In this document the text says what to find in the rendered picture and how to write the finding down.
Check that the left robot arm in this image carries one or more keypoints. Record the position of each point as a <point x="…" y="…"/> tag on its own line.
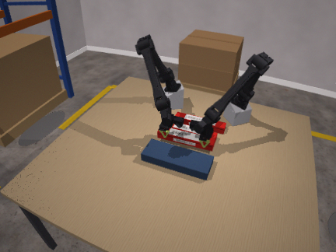
<point x="247" y="79"/>

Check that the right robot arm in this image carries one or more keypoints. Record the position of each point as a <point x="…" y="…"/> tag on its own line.
<point x="153" y="61"/>

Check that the white box with red trim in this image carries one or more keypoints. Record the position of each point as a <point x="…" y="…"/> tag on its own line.
<point x="185" y="127"/>

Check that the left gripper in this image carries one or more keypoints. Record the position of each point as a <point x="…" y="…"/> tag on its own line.
<point x="203" y="138"/>

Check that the white box with red edges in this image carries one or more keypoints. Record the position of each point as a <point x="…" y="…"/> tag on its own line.
<point x="219" y="127"/>

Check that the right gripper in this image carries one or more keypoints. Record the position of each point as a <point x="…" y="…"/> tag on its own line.
<point x="165" y="129"/>

